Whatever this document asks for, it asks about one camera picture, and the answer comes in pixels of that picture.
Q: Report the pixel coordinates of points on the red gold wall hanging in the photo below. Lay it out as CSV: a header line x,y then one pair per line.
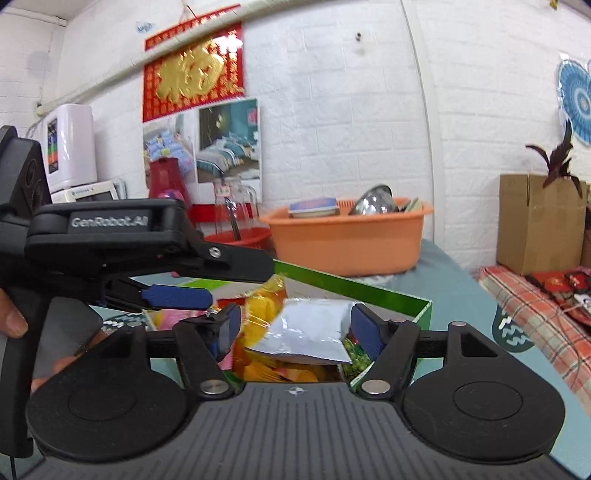
x,y
194,74

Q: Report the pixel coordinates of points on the green cardboard box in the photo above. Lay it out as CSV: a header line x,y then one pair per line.
x,y
351,286

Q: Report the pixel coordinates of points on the pile of assorted snack packets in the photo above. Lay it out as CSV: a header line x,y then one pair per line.
x,y
263,300

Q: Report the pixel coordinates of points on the glass pitcher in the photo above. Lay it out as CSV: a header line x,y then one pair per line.
x,y
240,203

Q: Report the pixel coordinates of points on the white snack packet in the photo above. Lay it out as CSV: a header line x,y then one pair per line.
x,y
309,327

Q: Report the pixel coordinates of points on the beige wrapped pipe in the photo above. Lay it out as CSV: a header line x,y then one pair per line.
x,y
92,82

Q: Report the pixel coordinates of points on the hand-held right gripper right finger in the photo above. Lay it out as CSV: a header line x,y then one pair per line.
x,y
364,330

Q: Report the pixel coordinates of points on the pink bottle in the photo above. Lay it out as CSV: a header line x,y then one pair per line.
x,y
171,194

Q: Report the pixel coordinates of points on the large cardboard box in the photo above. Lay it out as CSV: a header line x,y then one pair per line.
x,y
531,226

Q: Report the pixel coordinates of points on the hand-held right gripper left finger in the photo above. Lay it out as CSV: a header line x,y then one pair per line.
x,y
229,330

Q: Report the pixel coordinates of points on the person's left hand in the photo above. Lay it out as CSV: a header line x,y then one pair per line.
x,y
14,318

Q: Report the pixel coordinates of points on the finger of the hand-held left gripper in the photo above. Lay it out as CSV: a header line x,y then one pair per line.
x,y
240,265
175,297

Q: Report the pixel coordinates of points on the large blue paper fan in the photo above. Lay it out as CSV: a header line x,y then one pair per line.
x,y
577,97

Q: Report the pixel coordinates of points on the red plastic basin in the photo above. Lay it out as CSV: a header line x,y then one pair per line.
x,y
251,237

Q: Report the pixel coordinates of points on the white water purifier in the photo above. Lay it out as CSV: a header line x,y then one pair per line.
x,y
74,147

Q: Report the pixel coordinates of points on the round patterned tin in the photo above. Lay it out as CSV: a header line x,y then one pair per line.
x,y
314,207

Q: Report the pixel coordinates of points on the orange plastic basin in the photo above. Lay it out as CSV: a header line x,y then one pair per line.
x,y
346,244

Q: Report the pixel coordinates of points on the red printed bag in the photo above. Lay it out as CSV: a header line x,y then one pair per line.
x,y
558,281

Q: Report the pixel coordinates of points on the bedroom wall poster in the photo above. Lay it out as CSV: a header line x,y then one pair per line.
x,y
226,138

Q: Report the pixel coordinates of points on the plaid cloth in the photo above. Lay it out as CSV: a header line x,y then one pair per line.
x,y
531,314

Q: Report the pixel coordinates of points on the red thermos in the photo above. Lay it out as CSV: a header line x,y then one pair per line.
x,y
166,177

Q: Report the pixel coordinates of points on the metal bowl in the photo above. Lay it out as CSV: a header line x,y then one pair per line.
x,y
374,201

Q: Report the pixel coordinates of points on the purple leafed plant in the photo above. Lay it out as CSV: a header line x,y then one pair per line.
x,y
561,157

